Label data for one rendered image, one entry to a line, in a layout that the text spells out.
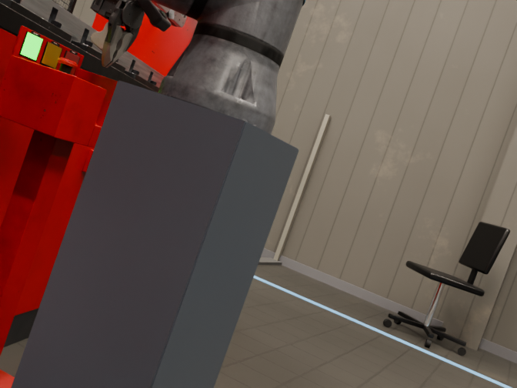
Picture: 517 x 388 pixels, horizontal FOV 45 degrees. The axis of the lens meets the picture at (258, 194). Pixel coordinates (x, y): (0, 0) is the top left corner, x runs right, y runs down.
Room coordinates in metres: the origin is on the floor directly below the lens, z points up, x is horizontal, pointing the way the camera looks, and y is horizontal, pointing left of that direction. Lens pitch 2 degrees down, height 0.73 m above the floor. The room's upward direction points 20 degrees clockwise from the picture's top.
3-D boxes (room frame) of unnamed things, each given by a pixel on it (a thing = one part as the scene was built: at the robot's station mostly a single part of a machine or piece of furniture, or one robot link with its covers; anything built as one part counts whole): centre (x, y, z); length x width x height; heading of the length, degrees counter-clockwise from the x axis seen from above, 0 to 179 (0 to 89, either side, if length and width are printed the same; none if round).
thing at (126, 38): (1.35, 0.40, 0.87); 0.06 x 0.03 x 0.09; 70
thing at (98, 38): (1.32, 0.41, 0.87); 0.06 x 0.03 x 0.09; 70
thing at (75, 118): (1.29, 0.43, 0.75); 0.20 x 0.16 x 0.18; 160
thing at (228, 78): (0.80, 0.09, 0.82); 0.15 x 0.15 x 0.10
